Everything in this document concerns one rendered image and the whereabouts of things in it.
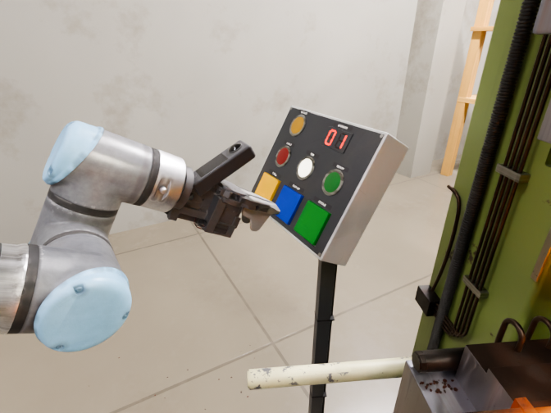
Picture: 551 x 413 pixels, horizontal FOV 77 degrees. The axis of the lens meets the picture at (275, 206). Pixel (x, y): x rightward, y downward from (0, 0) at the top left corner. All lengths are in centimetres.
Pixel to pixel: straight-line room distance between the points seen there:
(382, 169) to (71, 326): 56
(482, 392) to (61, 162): 60
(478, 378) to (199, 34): 253
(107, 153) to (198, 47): 226
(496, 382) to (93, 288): 47
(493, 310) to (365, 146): 38
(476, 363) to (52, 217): 59
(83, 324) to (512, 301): 63
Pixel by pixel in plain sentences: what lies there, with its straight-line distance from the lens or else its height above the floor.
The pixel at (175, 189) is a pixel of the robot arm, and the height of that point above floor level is 116.
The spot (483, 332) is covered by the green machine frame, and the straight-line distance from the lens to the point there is 79.
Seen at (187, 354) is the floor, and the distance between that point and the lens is 184.
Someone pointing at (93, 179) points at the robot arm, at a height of 120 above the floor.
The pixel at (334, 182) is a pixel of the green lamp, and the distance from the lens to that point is 72.
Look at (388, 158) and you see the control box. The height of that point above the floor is 115.
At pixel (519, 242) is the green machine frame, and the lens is 68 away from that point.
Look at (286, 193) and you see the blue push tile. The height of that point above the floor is 103.
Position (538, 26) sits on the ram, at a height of 137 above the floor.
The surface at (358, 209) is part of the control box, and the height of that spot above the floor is 105.
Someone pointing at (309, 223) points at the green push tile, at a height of 101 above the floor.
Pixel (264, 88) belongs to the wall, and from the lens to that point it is 294.
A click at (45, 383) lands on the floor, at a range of 197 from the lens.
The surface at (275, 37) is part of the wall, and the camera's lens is 296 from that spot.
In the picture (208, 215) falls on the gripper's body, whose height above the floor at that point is 110.
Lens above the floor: 136
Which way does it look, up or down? 26 degrees down
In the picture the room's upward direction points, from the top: straight up
